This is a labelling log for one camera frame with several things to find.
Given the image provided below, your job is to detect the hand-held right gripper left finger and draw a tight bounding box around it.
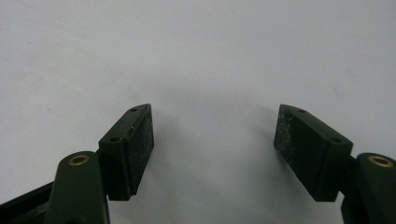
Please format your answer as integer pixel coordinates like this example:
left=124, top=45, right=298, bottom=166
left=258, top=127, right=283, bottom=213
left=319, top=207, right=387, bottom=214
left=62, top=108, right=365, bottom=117
left=43, top=103, right=155, bottom=224

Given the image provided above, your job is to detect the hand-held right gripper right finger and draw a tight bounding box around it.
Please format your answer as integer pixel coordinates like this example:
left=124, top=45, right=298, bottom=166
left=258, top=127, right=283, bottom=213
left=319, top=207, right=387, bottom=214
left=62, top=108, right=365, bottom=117
left=273, top=104, right=396, bottom=224

